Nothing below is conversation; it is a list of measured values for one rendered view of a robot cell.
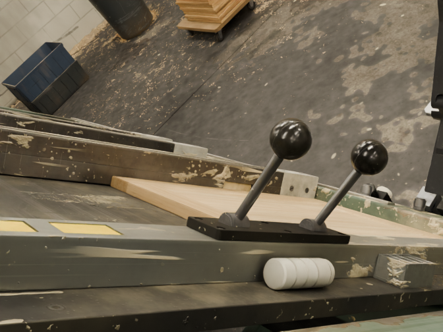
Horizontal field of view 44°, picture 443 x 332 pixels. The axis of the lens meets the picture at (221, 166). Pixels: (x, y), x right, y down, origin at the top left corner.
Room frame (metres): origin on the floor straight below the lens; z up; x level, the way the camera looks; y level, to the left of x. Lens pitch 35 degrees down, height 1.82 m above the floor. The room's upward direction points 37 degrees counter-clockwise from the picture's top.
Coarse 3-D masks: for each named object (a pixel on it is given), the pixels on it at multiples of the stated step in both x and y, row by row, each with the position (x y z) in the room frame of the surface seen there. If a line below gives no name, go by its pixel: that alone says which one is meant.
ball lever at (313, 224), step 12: (360, 144) 0.42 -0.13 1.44; (372, 144) 0.41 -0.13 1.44; (360, 156) 0.41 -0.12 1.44; (372, 156) 0.40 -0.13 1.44; (384, 156) 0.40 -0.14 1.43; (360, 168) 0.40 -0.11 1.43; (372, 168) 0.39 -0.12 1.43; (384, 168) 0.40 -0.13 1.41; (348, 180) 0.42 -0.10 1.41; (336, 192) 0.42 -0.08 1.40; (336, 204) 0.42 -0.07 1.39; (324, 216) 0.42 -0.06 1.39; (312, 228) 0.42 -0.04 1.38; (324, 228) 0.42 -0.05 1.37
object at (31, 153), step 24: (0, 144) 0.81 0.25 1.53; (24, 144) 0.82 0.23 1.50; (48, 144) 0.83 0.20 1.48; (72, 144) 0.84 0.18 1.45; (96, 144) 0.85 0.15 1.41; (120, 144) 0.92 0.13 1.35; (0, 168) 0.80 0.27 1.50; (24, 168) 0.81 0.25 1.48; (48, 168) 0.82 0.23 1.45; (72, 168) 0.83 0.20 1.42; (96, 168) 0.84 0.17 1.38; (120, 168) 0.85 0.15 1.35; (144, 168) 0.87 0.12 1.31; (168, 168) 0.88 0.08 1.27; (192, 168) 0.90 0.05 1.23; (216, 168) 0.91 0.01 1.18; (240, 168) 0.93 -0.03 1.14; (264, 168) 0.99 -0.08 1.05; (264, 192) 0.93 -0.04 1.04; (288, 192) 0.95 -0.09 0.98; (312, 192) 0.98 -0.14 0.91
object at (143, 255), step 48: (0, 240) 0.32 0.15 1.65; (48, 240) 0.33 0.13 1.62; (96, 240) 0.34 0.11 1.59; (144, 240) 0.35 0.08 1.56; (192, 240) 0.36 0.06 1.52; (240, 240) 0.38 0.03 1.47; (384, 240) 0.46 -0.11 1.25; (432, 240) 0.50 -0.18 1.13; (0, 288) 0.31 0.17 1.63; (48, 288) 0.32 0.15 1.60
